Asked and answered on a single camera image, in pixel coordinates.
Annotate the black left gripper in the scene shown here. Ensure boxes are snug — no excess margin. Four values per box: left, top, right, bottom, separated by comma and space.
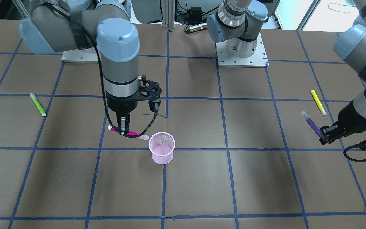
320, 102, 366, 145

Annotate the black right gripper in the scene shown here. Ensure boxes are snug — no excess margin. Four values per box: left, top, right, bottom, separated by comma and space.
106, 95, 138, 133

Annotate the pink highlighter pen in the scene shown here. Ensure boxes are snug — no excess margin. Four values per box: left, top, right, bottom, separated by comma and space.
108, 125, 150, 141

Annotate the purple highlighter pen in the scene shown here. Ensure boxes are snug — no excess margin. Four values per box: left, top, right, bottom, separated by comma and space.
300, 111, 323, 138

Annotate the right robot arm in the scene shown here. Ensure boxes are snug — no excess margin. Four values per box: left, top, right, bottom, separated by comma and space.
19, 0, 140, 133

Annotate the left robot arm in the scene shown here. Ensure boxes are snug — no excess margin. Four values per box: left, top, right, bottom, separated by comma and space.
207, 0, 366, 145

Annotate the pink mesh cup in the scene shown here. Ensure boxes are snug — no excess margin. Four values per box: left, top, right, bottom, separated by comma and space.
148, 132, 176, 165

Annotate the yellow highlighter pen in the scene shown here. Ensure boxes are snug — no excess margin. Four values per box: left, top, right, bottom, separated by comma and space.
310, 90, 327, 116

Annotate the green highlighter pen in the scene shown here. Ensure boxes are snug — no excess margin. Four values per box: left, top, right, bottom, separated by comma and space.
29, 93, 47, 117

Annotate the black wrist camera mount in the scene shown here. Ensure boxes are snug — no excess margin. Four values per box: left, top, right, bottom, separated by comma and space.
138, 75, 162, 113

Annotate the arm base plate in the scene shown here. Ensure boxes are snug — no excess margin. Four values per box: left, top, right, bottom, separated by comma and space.
215, 33, 270, 68
61, 47, 98, 63

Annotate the aluminium frame post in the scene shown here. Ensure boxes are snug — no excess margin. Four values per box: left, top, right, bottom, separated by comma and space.
161, 0, 176, 31

